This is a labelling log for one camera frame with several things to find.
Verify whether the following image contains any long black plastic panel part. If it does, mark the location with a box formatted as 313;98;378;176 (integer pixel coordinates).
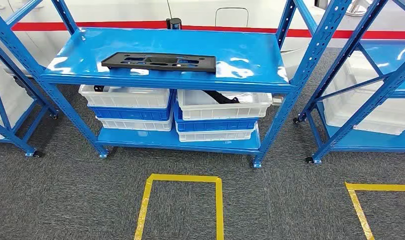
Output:
100;51;217;74

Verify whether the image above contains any curved black plastic part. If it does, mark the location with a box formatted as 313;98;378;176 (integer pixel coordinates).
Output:
202;90;240;105

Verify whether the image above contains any yellow floor tape square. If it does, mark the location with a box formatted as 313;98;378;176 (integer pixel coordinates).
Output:
133;173;225;240
344;181;405;240

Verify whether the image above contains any blue metal shelving rack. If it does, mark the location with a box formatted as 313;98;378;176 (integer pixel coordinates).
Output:
292;0;405;165
0;36;59;158
0;0;354;169

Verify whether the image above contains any black cylindrical device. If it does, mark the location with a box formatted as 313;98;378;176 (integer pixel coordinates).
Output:
166;17;183;31

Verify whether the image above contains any white car with red stripe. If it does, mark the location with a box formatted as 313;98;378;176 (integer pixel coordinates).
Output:
0;0;405;82

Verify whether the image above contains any silver stand base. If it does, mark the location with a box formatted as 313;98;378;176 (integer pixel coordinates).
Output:
346;0;372;17

